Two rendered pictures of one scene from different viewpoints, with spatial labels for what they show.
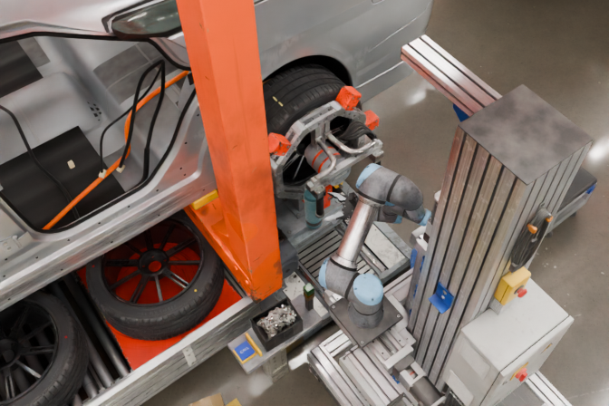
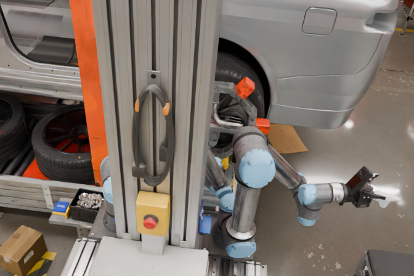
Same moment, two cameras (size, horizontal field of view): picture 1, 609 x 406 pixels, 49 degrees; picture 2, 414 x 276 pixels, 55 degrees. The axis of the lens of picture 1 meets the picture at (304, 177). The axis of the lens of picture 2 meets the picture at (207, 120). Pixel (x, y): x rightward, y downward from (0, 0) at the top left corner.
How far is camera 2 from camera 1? 1.67 m
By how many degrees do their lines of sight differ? 30
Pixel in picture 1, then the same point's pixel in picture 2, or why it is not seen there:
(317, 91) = (225, 68)
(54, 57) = not seen: hidden behind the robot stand
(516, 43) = not seen: outside the picture
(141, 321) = (37, 151)
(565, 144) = not seen: outside the picture
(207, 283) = (89, 158)
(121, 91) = not seen: hidden behind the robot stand
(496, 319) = (137, 253)
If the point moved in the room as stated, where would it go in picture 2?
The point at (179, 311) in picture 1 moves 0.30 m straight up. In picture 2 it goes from (59, 161) to (52, 124)
